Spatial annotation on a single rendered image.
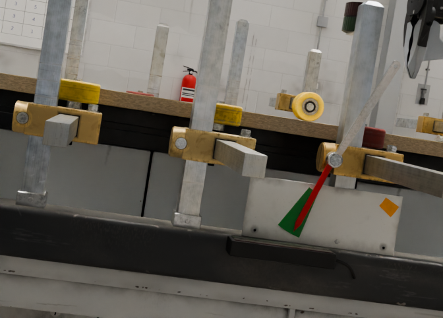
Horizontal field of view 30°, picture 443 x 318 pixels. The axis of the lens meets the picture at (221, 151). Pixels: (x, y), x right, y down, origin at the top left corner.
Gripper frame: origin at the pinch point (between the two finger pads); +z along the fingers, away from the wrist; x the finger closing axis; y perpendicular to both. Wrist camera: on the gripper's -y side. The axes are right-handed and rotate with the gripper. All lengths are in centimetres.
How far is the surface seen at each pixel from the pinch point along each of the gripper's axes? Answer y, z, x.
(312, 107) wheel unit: 9, 6, 95
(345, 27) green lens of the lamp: -8.2, -6.2, 11.6
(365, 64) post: -5.3, -0.2, 6.1
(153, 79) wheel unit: -34, 5, 115
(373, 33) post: -4.8, -5.3, 6.1
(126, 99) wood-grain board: -42.7, 11.7, 22.3
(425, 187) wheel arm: -2.9, 16.7, -21.5
